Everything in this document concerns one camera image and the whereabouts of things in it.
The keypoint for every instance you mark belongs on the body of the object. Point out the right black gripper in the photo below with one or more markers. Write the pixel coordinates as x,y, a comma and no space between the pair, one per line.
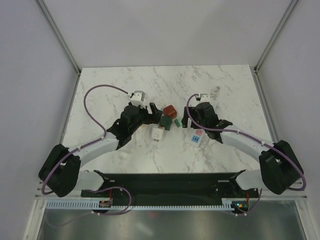
185,119

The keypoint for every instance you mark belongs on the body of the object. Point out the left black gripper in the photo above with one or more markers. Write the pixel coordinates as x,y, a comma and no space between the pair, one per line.
156,114

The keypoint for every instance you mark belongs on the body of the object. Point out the light green plug adapter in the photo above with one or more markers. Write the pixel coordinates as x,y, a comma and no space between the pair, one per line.
177,123

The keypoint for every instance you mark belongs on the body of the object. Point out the green cube plug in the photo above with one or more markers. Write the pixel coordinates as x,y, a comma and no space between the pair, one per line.
166,122

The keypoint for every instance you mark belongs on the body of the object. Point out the red cube plug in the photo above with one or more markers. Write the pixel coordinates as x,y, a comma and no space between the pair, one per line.
170,111

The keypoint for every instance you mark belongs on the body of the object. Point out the white cube plug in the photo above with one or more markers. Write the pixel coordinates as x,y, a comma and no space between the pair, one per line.
157,133

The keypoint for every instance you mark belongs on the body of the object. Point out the white power strip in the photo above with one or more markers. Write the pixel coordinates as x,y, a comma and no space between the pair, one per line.
194,137

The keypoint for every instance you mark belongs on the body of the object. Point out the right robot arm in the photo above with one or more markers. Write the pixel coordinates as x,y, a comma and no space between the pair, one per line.
279,167

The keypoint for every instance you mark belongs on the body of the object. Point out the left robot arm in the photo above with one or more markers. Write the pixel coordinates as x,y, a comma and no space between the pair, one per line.
60,171

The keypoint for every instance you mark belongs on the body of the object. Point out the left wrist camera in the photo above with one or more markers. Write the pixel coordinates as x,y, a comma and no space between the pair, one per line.
137,98

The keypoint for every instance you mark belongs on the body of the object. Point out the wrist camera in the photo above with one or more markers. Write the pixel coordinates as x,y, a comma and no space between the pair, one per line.
137,98
203,97

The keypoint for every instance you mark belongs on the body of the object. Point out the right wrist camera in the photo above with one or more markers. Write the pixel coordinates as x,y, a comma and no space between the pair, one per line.
203,97

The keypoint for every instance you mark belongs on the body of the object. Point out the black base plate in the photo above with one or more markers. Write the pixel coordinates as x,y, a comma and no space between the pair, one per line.
169,188

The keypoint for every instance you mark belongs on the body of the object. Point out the white cable duct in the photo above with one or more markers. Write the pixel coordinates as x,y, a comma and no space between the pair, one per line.
90,204

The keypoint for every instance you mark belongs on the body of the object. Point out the aluminium frame rail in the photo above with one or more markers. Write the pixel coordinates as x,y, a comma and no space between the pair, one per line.
267,195

